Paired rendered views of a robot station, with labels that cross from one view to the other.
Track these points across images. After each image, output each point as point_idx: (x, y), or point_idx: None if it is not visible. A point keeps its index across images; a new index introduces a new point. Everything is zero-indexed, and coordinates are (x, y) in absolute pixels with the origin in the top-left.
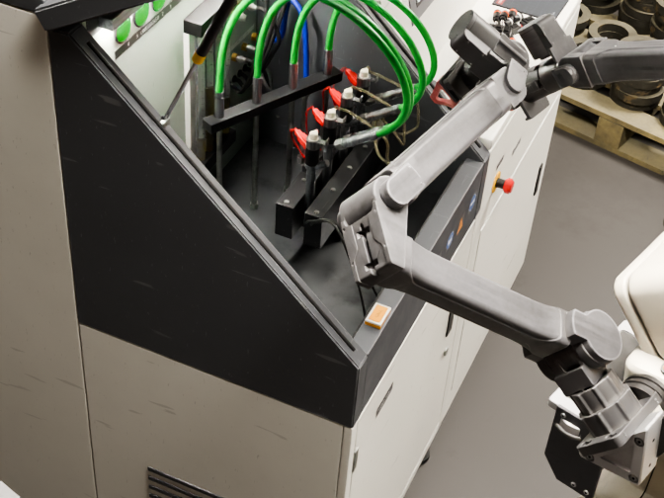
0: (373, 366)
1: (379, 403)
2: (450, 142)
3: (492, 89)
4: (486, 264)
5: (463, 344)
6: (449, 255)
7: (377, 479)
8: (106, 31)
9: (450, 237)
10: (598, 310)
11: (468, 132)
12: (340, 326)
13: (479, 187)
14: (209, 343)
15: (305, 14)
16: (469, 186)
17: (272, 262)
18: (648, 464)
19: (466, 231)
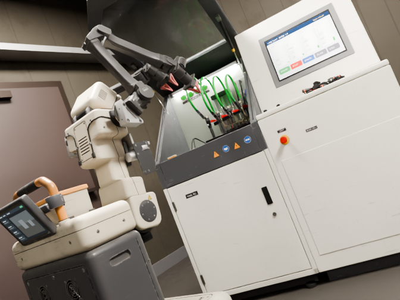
0: (167, 171)
1: (187, 193)
2: (113, 87)
3: (131, 75)
4: (318, 188)
5: (317, 229)
6: (231, 156)
7: (213, 238)
8: (177, 97)
9: (224, 147)
10: None
11: (118, 84)
12: (159, 155)
13: (253, 134)
14: None
15: (222, 87)
16: (236, 130)
17: (158, 139)
18: (69, 152)
19: (252, 153)
